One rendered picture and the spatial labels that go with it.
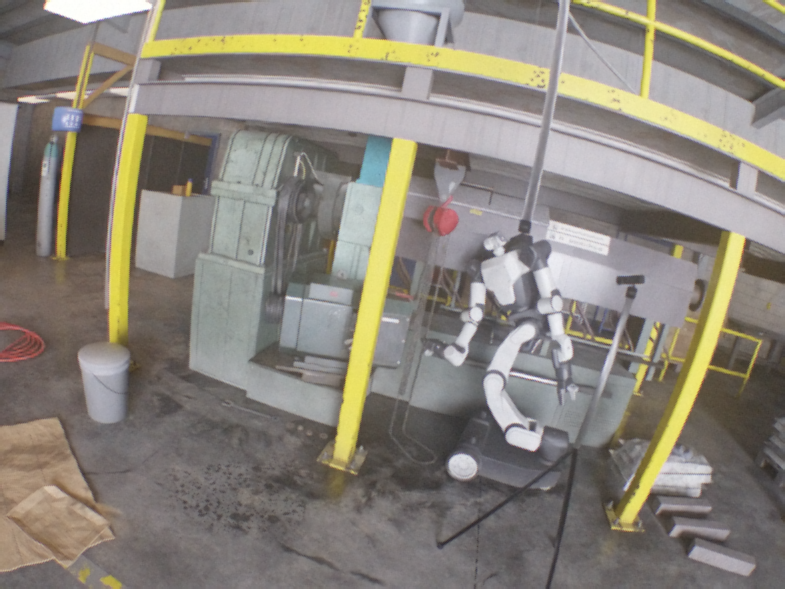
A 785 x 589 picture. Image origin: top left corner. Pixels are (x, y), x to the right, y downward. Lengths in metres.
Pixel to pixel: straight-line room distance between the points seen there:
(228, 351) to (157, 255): 2.92
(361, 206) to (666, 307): 2.30
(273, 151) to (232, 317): 1.10
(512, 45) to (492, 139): 4.95
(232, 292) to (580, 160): 2.15
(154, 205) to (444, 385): 4.15
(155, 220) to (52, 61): 8.13
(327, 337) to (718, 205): 2.23
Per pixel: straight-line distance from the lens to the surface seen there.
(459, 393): 3.03
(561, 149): 1.98
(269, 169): 2.68
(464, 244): 2.82
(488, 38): 6.85
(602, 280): 2.98
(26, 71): 14.13
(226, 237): 2.81
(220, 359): 2.96
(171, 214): 5.40
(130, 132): 2.79
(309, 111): 2.14
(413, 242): 2.85
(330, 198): 2.91
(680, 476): 3.16
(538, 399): 3.08
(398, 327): 2.44
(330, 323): 2.41
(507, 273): 2.18
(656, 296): 3.15
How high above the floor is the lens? 1.42
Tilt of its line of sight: 13 degrees down
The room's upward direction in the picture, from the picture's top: 12 degrees clockwise
